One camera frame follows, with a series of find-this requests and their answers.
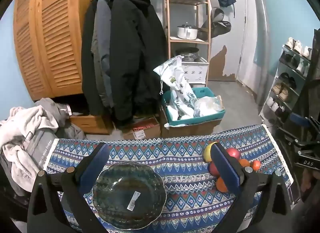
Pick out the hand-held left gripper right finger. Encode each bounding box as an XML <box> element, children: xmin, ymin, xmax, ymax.
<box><xmin>211</xmin><ymin>142</ymin><xmax>292</xmax><ymax>233</ymax></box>

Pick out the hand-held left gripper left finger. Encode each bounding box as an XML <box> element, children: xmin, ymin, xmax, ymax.
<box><xmin>27</xmin><ymin>142</ymin><xmax>110</xmax><ymax>233</ymax></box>

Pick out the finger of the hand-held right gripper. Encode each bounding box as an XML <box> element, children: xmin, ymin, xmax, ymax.
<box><xmin>276</xmin><ymin>127</ymin><xmax>316</xmax><ymax>150</ymax></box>
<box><xmin>289</xmin><ymin>113</ymin><xmax>320</xmax><ymax>134</ymax></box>

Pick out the red apple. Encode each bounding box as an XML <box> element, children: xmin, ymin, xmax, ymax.
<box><xmin>209</xmin><ymin>161</ymin><xmax>220</xmax><ymax>176</ymax></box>
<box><xmin>226</xmin><ymin>148</ymin><xmax>241</xmax><ymax>160</ymax></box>

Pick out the yellow apple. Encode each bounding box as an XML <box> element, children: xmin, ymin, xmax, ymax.
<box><xmin>204</xmin><ymin>142</ymin><xmax>218</xmax><ymax>162</ymax></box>

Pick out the dark glass bowl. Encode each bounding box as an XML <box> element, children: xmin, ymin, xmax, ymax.
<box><xmin>92</xmin><ymin>161</ymin><xmax>167</xmax><ymax>230</ymax></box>

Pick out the collection of shoes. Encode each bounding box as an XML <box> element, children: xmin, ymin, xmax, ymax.
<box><xmin>266</xmin><ymin>37</ymin><xmax>313</xmax><ymax>118</ymax></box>

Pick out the patterned blue tablecloth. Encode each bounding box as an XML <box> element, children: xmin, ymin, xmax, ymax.
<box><xmin>41</xmin><ymin>124</ymin><xmax>294</xmax><ymax>233</ymax></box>

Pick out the wooden low drawer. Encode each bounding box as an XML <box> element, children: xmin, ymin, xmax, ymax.
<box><xmin>68</xmin><ymin>113</ymin><xmax>113</xmax><ymax>135</ymax></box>

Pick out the grey shoe rack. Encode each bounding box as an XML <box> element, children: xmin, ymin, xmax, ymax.
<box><xmin>258</xmin><ymin>44</ymin><xmax>313</xmax><ymax>126</ymax></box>

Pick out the large brown cardboard box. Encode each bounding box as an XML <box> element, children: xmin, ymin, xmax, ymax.
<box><xmin>160</xmin><ymin>105</ymin><xmax>223</xmax><ymax>139</ymax></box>

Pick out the teal cardboard box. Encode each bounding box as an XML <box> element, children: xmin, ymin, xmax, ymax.
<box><xmin>161</xmin><ymin>87</ymin><xmax>226</xmax><ymax>127</ymax></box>

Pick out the grey printed bag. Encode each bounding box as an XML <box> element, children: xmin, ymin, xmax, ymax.
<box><xmin>21</xmin><ymin>130</ymin><xmax>59</xmax><ymax>171</ymax></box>

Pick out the small labelled cardboard box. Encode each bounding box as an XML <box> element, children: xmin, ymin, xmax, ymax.
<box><xmin>113</xmin><ymin>115</ymin><xmax>161</xmax><ymax>140</ymax></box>

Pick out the clear plastic bag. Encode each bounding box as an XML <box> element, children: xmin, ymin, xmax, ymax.
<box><xmin>193</xmin><ymin>95</ymin><xmax>225</xmax><ymax>119</ymax></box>

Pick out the pile of clothes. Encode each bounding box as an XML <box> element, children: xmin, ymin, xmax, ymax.
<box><xmin>0</xmin><ymin>105</ymin><xmax>60</xmax><ymax>187</ymax></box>

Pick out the white printed plastic bag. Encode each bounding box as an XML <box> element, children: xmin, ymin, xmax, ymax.
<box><xmin>153</xmin><ymin>56</ymin><xmax>198</xmax><ymax>121</ymax></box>

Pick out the white door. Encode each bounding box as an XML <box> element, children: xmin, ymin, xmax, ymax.
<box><xmin>234</xmin><ymin>0</ymin><xmax>268</xmax><ymax>94</ymax></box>

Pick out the white plastic basket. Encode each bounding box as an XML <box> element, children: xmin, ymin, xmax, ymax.
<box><xmin>181</xmin><ymin>57</ymin><xmax>209</xmax><ymax>85</ymax></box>

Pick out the grey jacket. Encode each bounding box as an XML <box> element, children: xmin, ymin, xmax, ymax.
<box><xmin>91</xmin><ymin>0</ymin><xmax>113</xmax><ymax>108</ymax></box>

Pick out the black hooded coat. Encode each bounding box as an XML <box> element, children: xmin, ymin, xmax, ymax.
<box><xmin>107</xmin><ymin>0</ymin><xmax>167</xmax><ymax>130</ymax></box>

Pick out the grey hanging bag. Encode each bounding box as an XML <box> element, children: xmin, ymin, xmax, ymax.
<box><xmin>200</xmin><ymin>8</ymin><xmax>232</xmax><ymax>39</ymax></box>

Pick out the black frying pan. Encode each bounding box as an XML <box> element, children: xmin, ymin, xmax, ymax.
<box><xmin>177</xmin><ymin>47</ymin><xmax>200</xmax><ymax>55</ymax></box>

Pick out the white pot with lid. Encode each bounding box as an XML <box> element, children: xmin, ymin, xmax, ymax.
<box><xmin>176</xmin><ymin>22</ymin><xmax>201</xmax><ymax>40</ymax></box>

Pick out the wooden louvered wardrobe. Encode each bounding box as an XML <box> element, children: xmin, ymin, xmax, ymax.
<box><xmin>13</xmin><ymin>0</ymin><xmax>100</xmax><ymax>101</ymax></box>

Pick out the wooden shelf rack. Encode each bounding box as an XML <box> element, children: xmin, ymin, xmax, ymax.
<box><xmin>164</xmin><ymin>0</ymin><xmax>212</xmax><ymax>86</ymax></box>

